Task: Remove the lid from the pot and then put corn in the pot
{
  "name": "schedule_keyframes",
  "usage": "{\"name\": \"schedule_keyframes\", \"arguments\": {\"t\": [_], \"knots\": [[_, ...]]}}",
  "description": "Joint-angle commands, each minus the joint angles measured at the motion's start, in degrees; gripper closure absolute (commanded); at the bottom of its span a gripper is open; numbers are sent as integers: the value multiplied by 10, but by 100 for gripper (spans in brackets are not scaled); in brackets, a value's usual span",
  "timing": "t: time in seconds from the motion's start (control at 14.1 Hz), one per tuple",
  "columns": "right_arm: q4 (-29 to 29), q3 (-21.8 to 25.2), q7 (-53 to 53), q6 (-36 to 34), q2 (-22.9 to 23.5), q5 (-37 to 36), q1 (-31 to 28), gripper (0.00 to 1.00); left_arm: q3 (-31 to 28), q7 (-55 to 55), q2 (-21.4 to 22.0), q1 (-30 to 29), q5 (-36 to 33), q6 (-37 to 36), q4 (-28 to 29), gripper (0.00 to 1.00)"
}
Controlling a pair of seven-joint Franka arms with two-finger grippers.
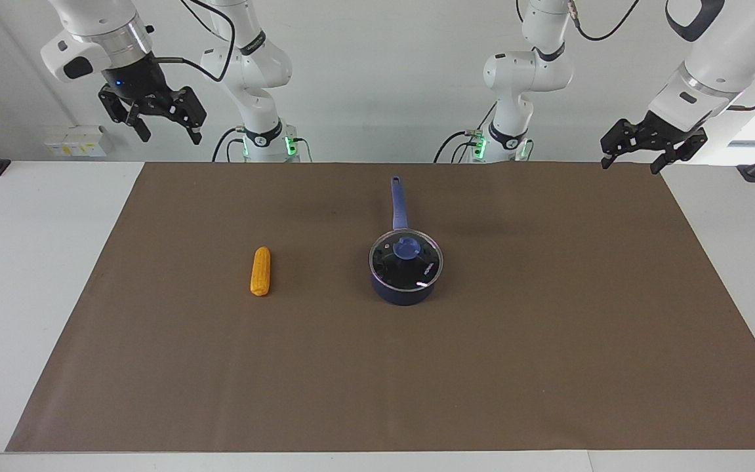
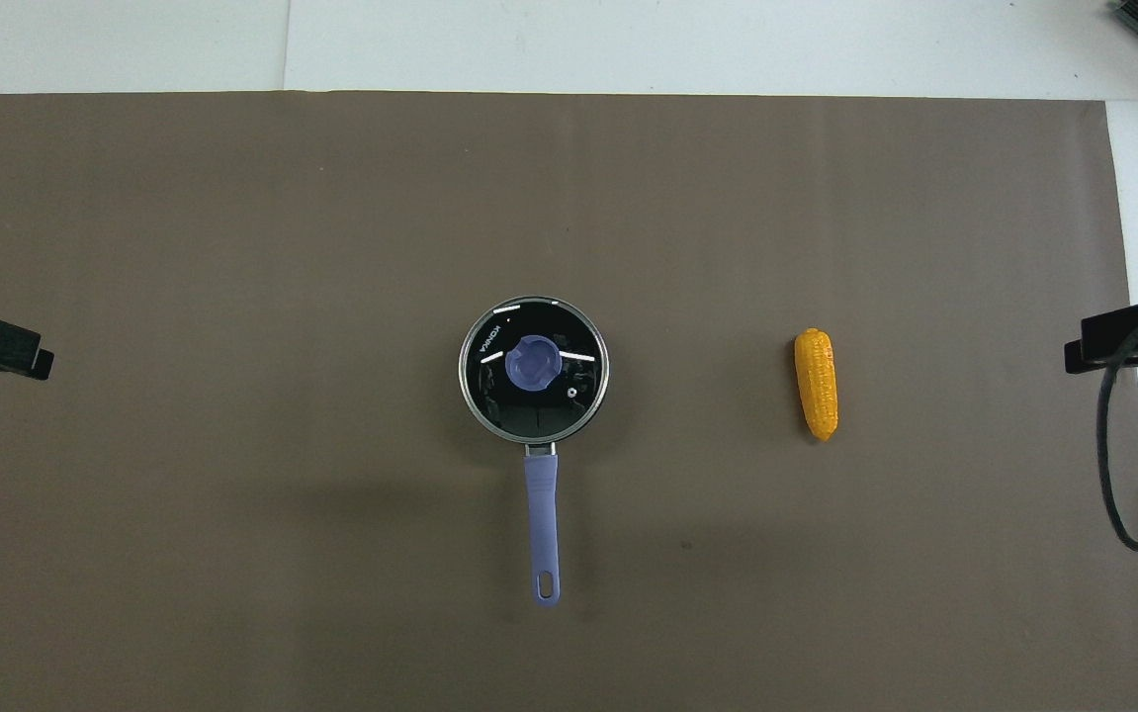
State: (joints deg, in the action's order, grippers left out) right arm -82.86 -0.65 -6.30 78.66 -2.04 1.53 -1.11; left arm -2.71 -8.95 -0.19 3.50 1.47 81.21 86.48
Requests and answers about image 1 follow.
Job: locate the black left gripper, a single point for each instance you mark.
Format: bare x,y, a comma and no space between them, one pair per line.
662,134

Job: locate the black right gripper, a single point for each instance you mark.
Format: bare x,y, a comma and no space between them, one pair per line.
144,82

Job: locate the yellow corn cob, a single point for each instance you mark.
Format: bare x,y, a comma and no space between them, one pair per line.
260,271

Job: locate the glass lid with blue knob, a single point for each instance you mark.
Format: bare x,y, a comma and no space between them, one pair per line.
426,269

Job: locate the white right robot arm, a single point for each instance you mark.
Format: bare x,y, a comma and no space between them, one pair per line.
256,65

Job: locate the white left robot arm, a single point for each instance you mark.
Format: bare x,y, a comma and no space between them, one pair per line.
521,72

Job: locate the dark blue saucepan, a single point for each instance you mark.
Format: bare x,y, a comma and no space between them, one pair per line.
401,203

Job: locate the brown table mat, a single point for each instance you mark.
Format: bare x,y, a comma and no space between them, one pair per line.
377,380

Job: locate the white wall socket box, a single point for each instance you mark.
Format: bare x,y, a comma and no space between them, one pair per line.
75,141

